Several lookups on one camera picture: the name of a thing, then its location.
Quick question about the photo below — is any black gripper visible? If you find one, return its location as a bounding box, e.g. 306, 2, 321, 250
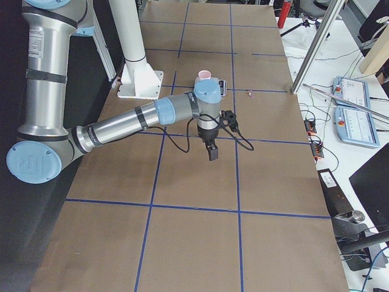
198, 127, 219, 161

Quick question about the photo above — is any pink paper cup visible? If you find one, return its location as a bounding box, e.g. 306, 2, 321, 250
198, 70, 212, 82

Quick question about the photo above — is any black box with label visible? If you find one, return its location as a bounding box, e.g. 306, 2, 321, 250
317, 169, 354, 217

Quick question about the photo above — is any lower teach pendant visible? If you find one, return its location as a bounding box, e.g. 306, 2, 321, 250
334, 106, 380, 148

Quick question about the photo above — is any teach pendant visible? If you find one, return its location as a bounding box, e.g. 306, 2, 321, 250
334, 106, 380, 148
332, 76, 371, 108

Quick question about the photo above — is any upper teach pendant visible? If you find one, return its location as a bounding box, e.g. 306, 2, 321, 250
332, 76, 371, 108

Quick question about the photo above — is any black monitor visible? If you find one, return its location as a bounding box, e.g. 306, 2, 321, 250
349, 145, 389, 231

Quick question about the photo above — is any red bottle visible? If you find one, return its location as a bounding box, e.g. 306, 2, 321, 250
277, 0, 292, 29

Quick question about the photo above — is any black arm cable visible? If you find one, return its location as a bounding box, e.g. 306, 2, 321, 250
165, 113, 255, 153

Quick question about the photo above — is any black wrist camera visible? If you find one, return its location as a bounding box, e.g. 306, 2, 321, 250
221, 110, 238, 133

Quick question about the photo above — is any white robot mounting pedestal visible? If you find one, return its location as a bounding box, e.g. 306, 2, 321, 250
109, 1, 164, 100

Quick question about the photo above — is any black camera stand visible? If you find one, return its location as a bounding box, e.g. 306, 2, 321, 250
331, 210, 388, 271

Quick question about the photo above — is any aluminium frame post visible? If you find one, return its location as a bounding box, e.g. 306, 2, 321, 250
291, 0, 345, 94

